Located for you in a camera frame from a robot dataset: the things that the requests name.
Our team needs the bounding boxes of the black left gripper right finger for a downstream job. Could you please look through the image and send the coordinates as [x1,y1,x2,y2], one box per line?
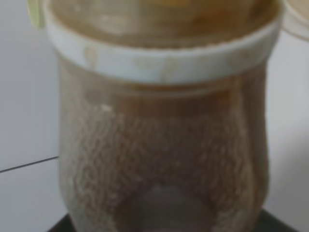
[253,210,297,232]

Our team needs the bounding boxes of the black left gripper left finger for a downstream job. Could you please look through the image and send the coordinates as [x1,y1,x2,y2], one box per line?
[48,215,75,232]

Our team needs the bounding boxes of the plastic drink bottle pink label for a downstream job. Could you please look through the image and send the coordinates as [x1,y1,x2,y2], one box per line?
[43,0,283,232]

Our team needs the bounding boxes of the clear cup blue sleeve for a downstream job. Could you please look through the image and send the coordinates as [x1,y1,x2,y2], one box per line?
[282,0,309,42]

